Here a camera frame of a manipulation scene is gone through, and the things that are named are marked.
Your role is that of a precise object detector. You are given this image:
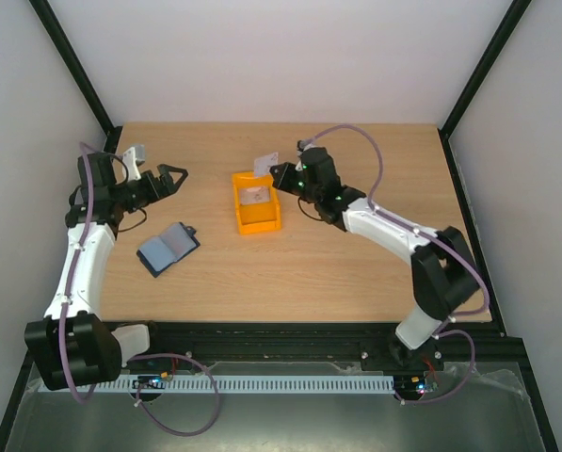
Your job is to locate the blue card holder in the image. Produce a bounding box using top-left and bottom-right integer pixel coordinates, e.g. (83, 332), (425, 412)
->
(136, 222), (201, 278)

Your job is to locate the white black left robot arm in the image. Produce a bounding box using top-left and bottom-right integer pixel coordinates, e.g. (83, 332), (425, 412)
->
(24, 148), (188, 391)

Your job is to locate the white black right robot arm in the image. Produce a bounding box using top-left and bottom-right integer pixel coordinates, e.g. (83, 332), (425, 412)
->
(270, 146), (481, 369)

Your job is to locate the credit card in bin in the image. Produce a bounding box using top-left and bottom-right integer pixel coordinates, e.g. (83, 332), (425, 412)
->
(238, 186), (271, 205)

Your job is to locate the yellow plastic bin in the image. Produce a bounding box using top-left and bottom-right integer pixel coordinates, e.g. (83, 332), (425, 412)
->
(232, 171), (281, 235)

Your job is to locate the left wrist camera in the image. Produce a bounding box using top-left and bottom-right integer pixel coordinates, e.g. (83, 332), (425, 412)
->
(121, 144), (146, 181)

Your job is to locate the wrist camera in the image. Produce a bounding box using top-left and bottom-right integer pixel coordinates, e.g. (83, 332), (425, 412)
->
(121, 144), (146, 181)
(297, 139), (315, 155)

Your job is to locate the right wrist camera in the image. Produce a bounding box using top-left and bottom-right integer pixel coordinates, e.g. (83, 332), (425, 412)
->
(297, 139), (315, 155)

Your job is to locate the black left frame post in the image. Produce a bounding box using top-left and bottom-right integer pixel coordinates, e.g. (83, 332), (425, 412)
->
(29, 0), (121, 137)

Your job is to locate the black frame post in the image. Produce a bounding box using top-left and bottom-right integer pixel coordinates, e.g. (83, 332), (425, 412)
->
(440, 0), (532, 137)
(29, 0), (121, 137)

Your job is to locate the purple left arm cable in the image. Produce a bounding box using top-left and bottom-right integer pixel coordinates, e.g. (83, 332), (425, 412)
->
(58, 142), (221, 435)

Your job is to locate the white slotted cable duct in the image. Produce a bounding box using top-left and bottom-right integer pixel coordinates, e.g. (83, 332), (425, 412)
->
(95, 374), (394, 395)

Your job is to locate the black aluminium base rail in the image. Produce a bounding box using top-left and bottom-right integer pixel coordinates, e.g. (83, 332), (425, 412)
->
(108, 322), (526, 371)

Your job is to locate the black right frame post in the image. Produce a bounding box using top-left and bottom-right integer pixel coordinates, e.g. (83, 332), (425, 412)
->
(440, 0), (532, 137)

